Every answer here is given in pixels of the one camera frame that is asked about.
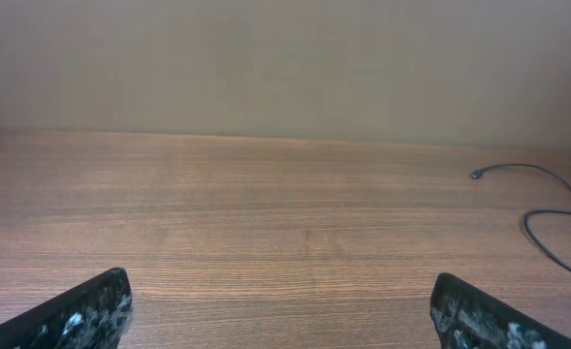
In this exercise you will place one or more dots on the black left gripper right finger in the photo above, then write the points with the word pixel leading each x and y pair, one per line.
pixel 465 317

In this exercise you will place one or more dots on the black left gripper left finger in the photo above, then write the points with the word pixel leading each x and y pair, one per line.
pixel 92 315

